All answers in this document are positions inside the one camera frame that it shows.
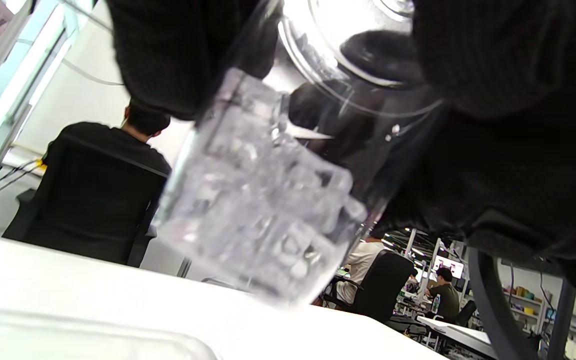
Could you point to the person's left hand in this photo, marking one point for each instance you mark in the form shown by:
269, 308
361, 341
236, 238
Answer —
178, 55

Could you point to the person's right hand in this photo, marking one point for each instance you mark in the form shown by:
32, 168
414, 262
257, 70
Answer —
518, 150

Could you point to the clear plastic shaker cup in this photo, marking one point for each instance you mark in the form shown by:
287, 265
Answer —
393, 150

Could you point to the pile of clear ice cubes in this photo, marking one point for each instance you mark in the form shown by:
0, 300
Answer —
258, 200

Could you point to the clear container lid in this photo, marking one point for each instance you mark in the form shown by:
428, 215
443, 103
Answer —
68, 335

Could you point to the small lit screen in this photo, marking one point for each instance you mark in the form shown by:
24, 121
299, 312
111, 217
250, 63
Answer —
450, 266

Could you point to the clear water bottle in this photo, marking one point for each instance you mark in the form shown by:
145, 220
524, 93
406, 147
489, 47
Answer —
436, 304

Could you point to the black office chair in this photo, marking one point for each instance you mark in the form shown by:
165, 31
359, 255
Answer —
83, 215
383, 285

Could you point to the white metal frame post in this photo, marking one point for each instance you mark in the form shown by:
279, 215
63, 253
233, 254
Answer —
3, 150

